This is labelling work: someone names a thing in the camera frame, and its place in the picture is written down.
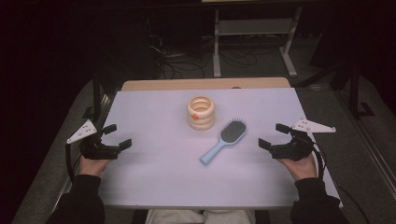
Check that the light blue hairbrush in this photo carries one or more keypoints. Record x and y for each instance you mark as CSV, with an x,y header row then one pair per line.
x,y
232,132

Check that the person's right hand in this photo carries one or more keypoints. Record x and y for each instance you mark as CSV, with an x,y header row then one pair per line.
x,y
302,169

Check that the cream ribbed cup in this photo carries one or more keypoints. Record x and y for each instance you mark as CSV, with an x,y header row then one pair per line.
x,y
200,123

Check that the person's legs in light pants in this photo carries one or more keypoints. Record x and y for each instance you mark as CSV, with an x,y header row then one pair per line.
x,y
174,217

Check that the black metal stand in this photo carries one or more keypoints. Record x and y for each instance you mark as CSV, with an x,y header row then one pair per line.
x,y
354,90

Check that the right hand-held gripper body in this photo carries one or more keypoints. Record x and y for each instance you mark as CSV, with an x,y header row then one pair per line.
x,y
294,149

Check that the person's left hand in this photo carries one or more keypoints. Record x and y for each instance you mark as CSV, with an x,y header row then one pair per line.
x,y
91,166

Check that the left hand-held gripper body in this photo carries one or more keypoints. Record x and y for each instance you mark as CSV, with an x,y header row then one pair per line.
x,y
96,149

